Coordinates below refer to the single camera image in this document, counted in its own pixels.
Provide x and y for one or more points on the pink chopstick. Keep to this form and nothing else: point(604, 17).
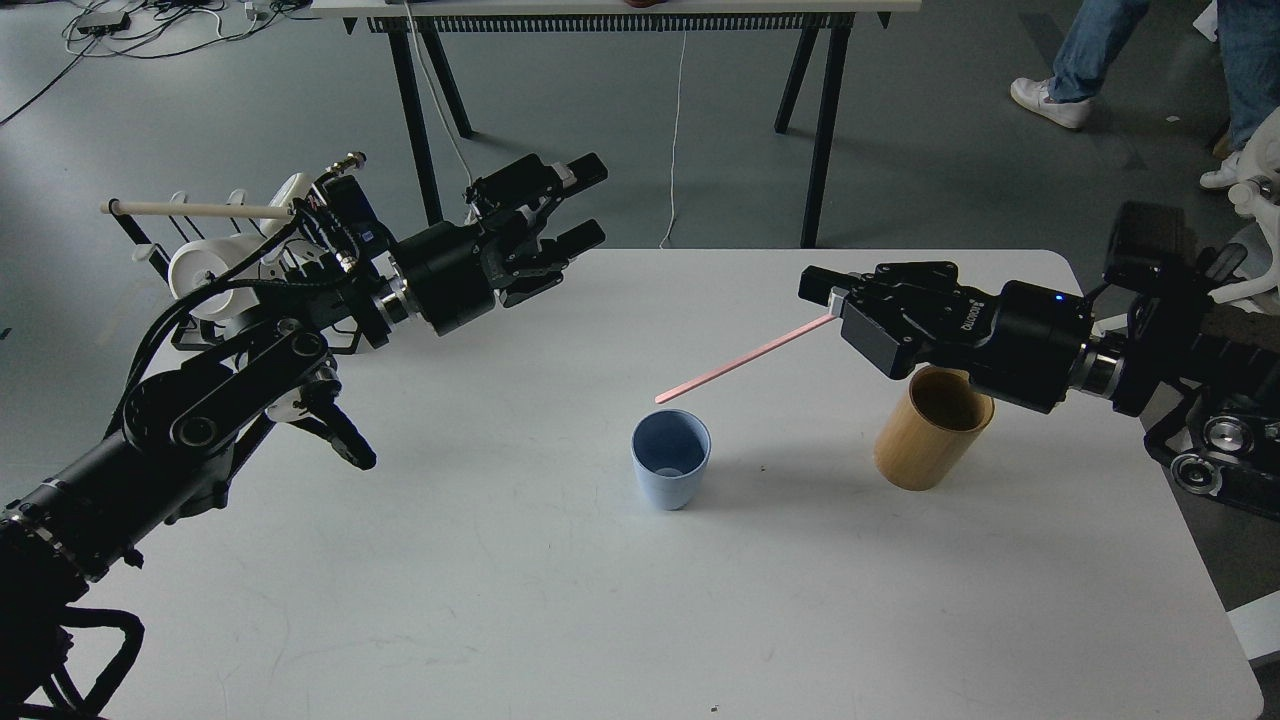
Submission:
point(767, 348)

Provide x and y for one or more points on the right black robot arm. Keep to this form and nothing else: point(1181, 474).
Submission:
point(1220, 441)

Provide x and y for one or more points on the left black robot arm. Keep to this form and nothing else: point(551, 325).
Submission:
point(243, 350)

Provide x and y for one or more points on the bamboo cylindrical holder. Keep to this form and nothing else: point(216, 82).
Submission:
point(932, 426)

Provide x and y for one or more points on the walking person legs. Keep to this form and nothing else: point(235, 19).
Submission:
point(1249, 48)

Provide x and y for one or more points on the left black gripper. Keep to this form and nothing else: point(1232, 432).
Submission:
point(452, 274)

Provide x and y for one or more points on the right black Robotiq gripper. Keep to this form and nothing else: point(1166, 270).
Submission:
point(1018, 346)

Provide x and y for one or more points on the black wire mug rack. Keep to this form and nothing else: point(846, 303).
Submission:
point(191, 221)

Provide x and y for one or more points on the light blue plastic cup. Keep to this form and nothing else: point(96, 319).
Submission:
point(670, 450)

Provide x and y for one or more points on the white office chair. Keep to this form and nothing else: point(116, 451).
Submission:
point(1255, 197)

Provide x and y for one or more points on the white mug with face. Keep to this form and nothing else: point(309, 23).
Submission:
point(202, 261)

